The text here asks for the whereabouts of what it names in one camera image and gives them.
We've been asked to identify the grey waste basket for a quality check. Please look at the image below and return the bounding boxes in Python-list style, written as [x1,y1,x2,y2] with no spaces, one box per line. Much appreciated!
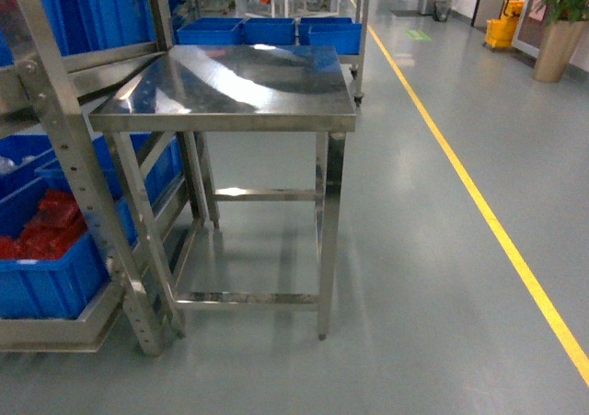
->
[433,1,451,22]

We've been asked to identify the yellow mop bucket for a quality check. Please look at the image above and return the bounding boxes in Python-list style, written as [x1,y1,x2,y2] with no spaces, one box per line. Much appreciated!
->
[485,0,525,49]

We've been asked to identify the stainless steel side table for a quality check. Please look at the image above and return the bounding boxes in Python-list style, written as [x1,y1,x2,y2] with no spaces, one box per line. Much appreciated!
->
[89,44,356,339]

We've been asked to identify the plant in tan pot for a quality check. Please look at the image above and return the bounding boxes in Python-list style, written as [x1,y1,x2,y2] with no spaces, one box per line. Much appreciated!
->
[533,0,588,83]

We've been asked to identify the blue bin with red parts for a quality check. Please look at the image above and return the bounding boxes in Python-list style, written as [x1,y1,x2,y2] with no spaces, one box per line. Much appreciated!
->
[1,137,181,319]

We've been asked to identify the large blue crate upper shelf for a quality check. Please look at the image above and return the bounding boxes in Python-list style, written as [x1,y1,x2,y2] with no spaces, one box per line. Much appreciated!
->
[0,0,157,69]

